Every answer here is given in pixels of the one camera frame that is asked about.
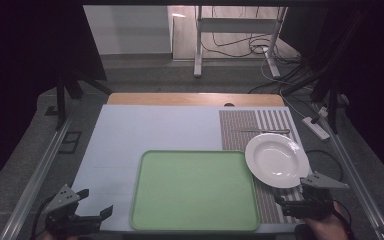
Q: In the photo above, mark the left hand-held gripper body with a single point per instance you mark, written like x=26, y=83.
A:
x=61, y=200

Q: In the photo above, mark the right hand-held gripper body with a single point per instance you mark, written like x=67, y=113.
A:
x=316, y=203

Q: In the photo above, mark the white plate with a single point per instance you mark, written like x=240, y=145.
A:
x=275, y=160

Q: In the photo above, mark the person's right hand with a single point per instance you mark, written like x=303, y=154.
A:
x=326, y=228

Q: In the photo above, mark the person's left hand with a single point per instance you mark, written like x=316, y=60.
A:
x=58, y=237

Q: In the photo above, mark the white power strip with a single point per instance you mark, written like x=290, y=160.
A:
x=316, y=128

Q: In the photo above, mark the metal fork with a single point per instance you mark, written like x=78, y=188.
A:
x=266, y=131

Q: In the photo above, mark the striped grey placemat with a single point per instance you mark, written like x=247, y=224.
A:
x=236, y=130

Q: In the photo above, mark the green tray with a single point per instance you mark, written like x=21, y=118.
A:
x=195, y=190

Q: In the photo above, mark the light blue table mat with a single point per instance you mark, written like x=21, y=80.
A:
x=153, y=130

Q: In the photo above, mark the black tripod stand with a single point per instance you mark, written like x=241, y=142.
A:
x=331, y=86
x=61, y=96

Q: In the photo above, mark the wooden table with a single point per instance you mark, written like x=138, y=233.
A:
x=180, y=99

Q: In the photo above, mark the white panel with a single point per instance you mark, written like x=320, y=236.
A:
x=126, y=30

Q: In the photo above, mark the white metal stand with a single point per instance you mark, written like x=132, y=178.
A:
x=236, y=25

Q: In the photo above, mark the aluminium rail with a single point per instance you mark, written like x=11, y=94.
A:
x=36, y=180
x=360, y=186

